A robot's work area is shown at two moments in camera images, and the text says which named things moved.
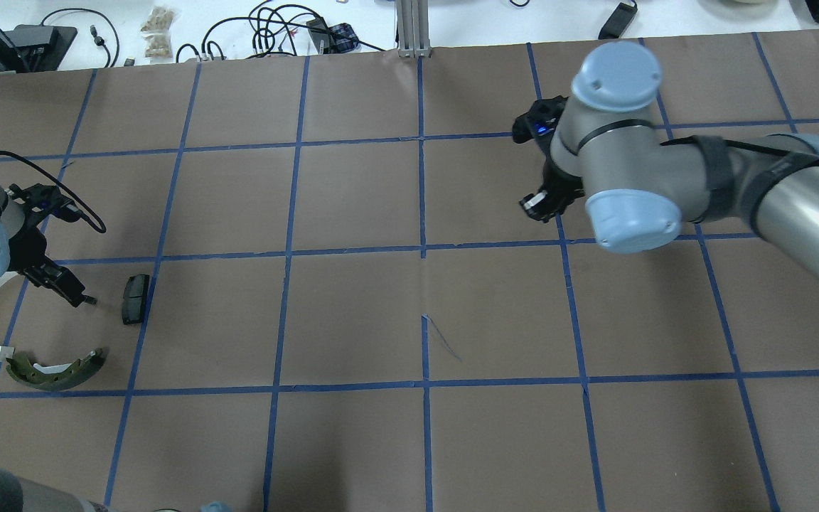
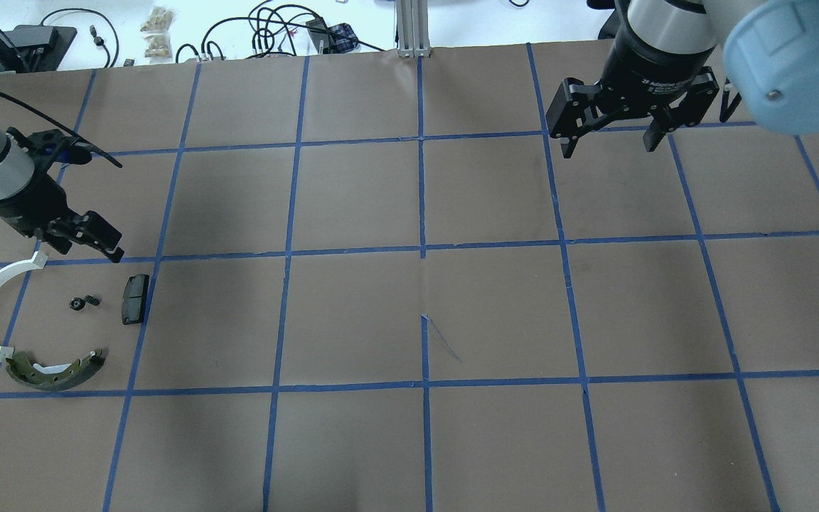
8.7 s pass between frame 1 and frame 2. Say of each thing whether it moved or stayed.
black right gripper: moved
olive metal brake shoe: stayed
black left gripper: moved
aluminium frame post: stayed
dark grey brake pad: stayed
